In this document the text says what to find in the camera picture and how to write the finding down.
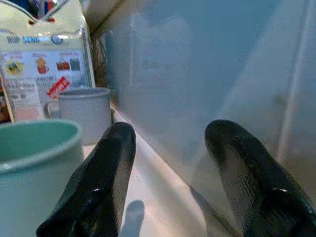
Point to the small printed paper carton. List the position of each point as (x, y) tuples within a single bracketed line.
[(26, 103)]

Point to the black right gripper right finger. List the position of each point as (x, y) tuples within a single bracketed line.
[(261, 182)]

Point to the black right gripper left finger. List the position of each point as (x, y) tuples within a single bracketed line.
[(98, 177)]

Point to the teal ceramic cup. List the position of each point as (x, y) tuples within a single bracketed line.
[(32, 172)]

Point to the cream printed shopping bag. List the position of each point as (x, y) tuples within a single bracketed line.
[(47, 44)]

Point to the large frosted plastic container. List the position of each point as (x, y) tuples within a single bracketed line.
[(197, 74)]

